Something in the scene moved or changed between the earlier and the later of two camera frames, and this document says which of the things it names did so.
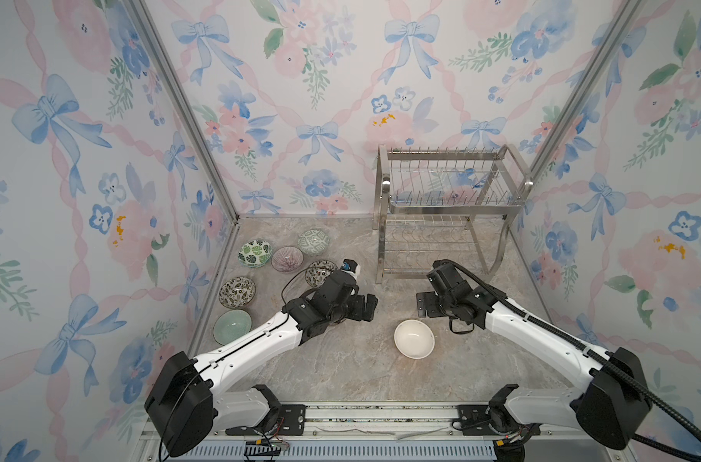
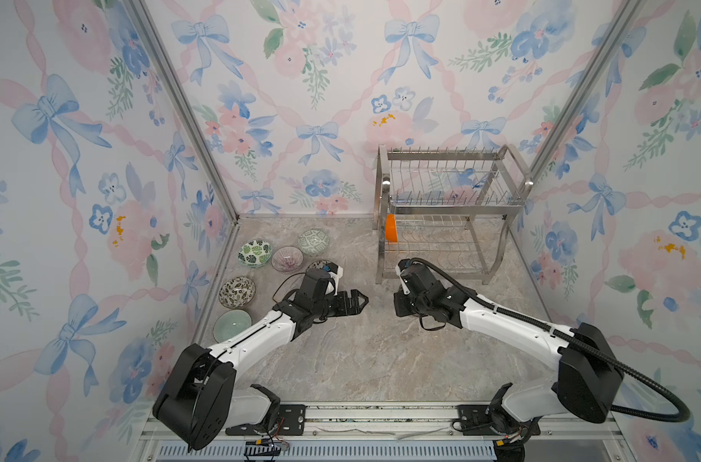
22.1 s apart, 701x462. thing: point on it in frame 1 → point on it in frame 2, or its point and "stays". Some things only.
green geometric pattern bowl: [313, 242] stays
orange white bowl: [414, 339] → [391, 229]
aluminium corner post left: [190, 105] stays
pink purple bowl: [287, 259] stays
